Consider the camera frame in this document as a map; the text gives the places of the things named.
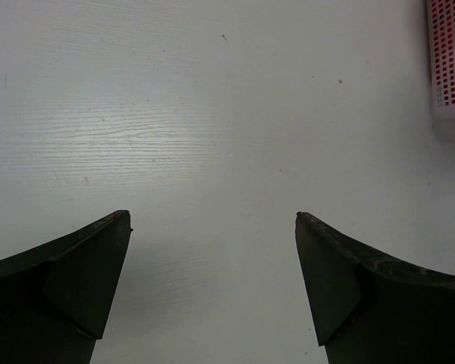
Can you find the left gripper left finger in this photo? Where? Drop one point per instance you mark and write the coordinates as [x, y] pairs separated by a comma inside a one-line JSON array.
[[55, 299]]

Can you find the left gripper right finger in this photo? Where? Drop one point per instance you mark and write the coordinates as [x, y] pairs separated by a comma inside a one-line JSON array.
[[370, 307]]

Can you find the white plastic basket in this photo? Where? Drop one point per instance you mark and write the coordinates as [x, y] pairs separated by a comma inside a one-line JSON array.
[[441, 40]]

